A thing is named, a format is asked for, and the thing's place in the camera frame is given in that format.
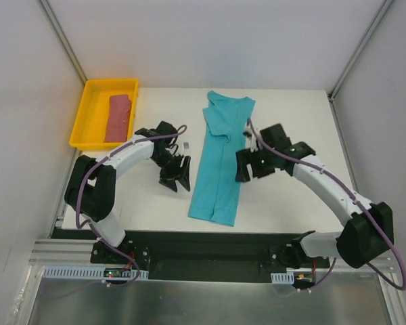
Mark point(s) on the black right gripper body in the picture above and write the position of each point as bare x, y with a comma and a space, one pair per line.
252, 164

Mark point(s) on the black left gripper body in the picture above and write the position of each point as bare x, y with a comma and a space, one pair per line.
175, 168

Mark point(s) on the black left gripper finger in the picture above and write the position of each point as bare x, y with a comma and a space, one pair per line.
183, 178
169, 183

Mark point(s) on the cyan t shirt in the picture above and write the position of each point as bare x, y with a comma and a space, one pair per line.
216, 193

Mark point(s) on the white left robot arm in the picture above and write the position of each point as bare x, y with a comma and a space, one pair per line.
91, 189

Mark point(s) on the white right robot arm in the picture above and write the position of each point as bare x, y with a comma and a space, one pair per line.
367, 227

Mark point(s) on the red folded t shirt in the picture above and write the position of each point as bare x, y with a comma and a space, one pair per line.
118, 118

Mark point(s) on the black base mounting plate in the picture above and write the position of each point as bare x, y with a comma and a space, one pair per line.
208, 257

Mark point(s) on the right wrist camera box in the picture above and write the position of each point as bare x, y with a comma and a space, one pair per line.
252, 138

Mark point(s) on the right white cable duct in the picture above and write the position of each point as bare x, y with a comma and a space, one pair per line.
283, 278

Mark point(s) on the aluminium front rail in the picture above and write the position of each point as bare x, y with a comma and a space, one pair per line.
78, 252

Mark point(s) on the right aluminium corner post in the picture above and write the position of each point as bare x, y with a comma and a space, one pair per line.
364, 41

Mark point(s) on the aluminium corner post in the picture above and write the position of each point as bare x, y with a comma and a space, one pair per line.
364, 41
62, 38

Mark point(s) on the left grey cable duct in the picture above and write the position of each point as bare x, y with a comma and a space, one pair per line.
93, 273

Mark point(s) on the left aluminium corner post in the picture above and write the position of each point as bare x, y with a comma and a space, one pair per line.
62, 38

